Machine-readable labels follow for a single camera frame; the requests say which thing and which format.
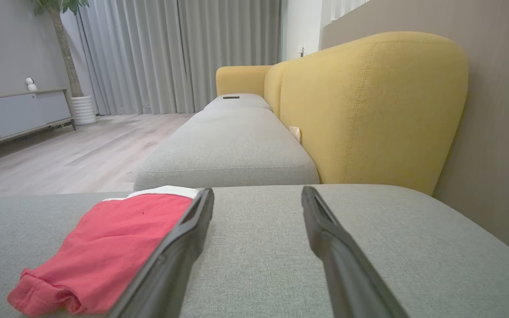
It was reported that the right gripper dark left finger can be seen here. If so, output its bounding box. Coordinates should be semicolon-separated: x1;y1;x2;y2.
106;187;215;318

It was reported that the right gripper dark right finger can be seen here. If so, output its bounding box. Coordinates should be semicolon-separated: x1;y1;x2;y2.
301;185;410;318

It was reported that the red shorts white stripe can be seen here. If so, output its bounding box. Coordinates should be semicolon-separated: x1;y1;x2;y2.
7;185;200;317

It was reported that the large grey sofa seat cushion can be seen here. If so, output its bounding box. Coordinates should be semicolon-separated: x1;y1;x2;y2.
0;183;509;318

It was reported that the large yellow sofa backrest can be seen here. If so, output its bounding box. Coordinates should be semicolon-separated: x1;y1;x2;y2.
278;31;469;196

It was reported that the white ribbed plant pot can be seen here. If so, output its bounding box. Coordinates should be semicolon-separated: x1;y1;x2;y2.
71;95;97;126

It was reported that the small grey sofa seat cushion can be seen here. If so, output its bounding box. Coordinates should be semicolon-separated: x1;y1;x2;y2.
203;93;273;112

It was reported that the yellow sofa armrest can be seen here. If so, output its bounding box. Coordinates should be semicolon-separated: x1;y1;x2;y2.
216;65;273;98

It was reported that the grey low tv cabinet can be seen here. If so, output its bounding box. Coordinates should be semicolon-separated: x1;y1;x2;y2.
0;87;77;154

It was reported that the grey pleated curtain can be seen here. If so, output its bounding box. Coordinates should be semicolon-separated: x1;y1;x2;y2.
76;0;282;116

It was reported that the indoor tree trunk with leaves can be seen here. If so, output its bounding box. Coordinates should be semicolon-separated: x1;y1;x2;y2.
33;0;91;98

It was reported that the white window blind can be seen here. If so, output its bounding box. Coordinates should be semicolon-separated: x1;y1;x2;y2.
323;0;372;23

